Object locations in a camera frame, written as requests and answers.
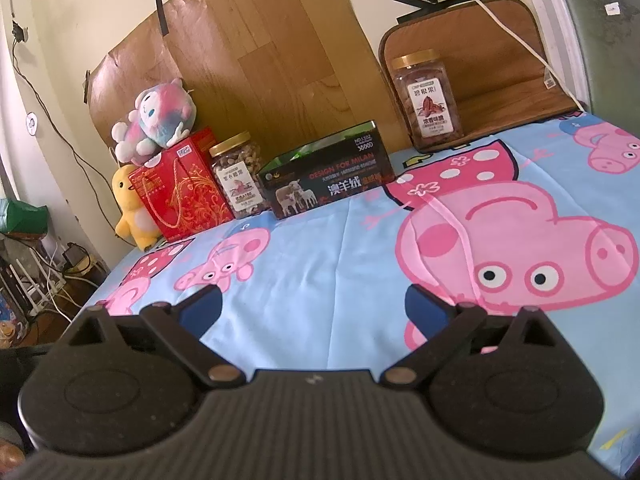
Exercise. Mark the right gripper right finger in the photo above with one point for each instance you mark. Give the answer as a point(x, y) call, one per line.
point(451, 327)

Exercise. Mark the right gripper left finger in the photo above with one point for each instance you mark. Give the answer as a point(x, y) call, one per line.
point(158, 347)

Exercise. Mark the green snack packet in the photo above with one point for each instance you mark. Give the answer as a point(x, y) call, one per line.
point(298, 153)

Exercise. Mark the yellow duck plush toy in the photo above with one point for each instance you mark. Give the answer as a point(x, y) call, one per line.
point(135, 222)

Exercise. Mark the red gift bag box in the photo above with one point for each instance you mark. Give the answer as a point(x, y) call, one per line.
point(179, 191)

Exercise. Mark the Peppa Pig blue tablecloth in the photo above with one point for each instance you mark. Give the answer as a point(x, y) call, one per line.
point(545, 215)

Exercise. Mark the nut jar gold lid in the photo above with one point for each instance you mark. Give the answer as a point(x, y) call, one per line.
point(235, 166)

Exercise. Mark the black open tin box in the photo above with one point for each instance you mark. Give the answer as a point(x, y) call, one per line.
point(343, 164)

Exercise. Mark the pink blue plush toy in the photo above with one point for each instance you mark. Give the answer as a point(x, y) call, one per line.
point(162, 116)

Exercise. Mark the pecan jar gold lid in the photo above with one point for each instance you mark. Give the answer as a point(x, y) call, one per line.
point(422, 84)

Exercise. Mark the wooden board panel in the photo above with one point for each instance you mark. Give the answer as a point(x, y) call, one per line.
point(286, 71)

